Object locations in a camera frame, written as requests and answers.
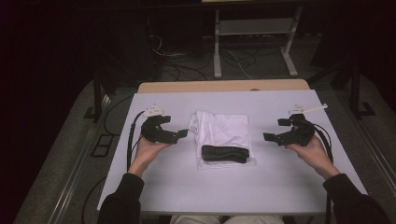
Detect tangle of black floor cables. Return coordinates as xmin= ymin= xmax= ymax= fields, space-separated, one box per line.
xmin=148 ymin=32 xmax=281 ymax=82

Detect left hand-held gripper black cable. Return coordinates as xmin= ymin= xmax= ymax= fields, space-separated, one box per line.
xmin=125 ymin=110 xmax=148 ymax=173

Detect right hand-held gripper black cable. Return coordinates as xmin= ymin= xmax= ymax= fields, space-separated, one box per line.
xmin=312 ymin=123 xmax=335 ymax=165

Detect white board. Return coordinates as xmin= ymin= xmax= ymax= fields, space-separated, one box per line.
xmin=96 ymin=89 xmax=368 ymax=217

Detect white shorts with black waistband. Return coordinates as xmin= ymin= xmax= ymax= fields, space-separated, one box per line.
xmin=188 ymin=109 xmax=258 ymax=171

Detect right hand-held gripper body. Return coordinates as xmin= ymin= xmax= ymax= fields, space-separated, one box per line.
xmin=276 ymin=103 xmax=329 ymax=147

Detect white metal stand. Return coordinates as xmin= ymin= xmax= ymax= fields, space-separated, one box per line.
xmin=213 ymin=5 xmax=304 ymax=79

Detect curved black floor cable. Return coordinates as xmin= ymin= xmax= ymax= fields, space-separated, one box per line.
xmin=103 ymin=94 xmax=134 ymax=136

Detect white floor cable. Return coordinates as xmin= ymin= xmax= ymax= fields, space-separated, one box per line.
xmin=222 ymin=49 xmax=254 ymax=80

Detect person's right hand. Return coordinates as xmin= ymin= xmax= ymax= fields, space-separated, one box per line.
xmin=285 ymin=134 xmax=341 ymax=181

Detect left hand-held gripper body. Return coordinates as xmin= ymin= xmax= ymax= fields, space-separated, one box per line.
xmin=140 ymin=105 xmax=180 ymax=145

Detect dark metal stand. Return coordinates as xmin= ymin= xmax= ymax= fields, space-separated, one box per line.
xmin=83 ymin=74 xmax=108 ymax=123
xmin=349 ymin=60 xmax=376 ymax=119

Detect metal floor rail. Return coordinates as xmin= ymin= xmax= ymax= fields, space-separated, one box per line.
xmin=353 ymin=116 xmax=396 ymax=190
xmin=46 ymin=92 xmax=114 ymax=224

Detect hand-held gripper black cable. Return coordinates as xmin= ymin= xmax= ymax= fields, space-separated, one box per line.
xmin=312 ymin=123 xmax=335 ymax=165
xmin=125 ymin=110 xmax=148 ymax=173

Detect wooden table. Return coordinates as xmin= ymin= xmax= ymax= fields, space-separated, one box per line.
xmin=137 ymin=78 xmax=311 ymax=94

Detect person's left hand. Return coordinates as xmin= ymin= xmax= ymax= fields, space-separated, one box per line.
xmin=127 ymin=134 xmax=173 ymax=178

